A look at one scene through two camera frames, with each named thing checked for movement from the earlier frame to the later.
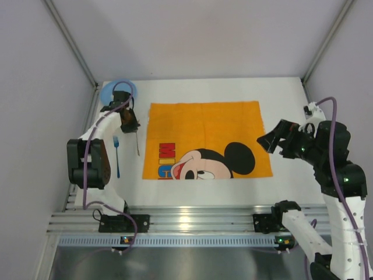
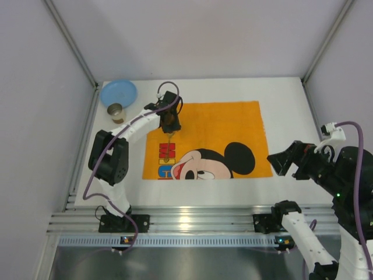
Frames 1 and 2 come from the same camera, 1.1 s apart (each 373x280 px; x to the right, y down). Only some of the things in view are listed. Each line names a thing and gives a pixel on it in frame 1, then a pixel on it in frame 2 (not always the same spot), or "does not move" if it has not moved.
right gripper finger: (275, 142) → (281, 164)
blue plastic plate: (106, 90) does not move
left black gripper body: (130, 124) → (171, 127)
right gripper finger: (266, 140) → (282, 160)
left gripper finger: (134, 125) → (176, 126)
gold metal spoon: (137, 144) → (170, 135)
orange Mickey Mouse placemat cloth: (205, 140) does not move
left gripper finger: (126, 128) → (168, 129)
